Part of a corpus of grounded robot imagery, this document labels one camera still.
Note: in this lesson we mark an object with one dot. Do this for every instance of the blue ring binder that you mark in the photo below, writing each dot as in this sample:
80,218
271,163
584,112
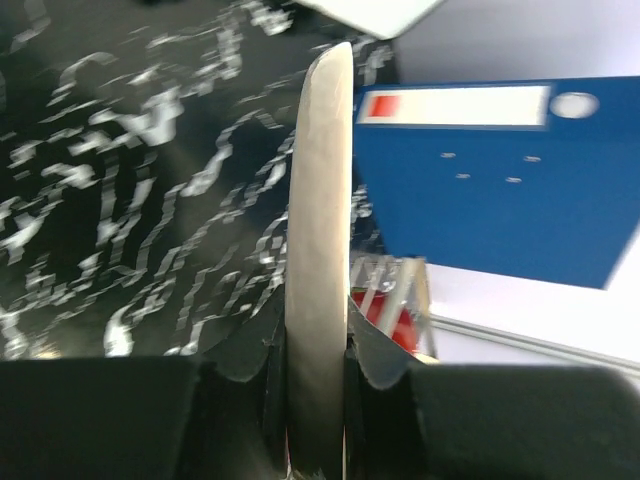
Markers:
533,179

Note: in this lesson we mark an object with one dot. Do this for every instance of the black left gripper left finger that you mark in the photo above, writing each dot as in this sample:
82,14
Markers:
215,415

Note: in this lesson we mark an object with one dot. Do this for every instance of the cream and blue plate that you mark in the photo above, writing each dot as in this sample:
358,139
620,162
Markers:
317,265

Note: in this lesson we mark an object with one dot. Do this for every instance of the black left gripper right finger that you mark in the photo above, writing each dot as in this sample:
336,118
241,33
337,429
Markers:
406,419

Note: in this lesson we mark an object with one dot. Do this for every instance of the wire dish rack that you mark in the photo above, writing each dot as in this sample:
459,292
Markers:
393,294

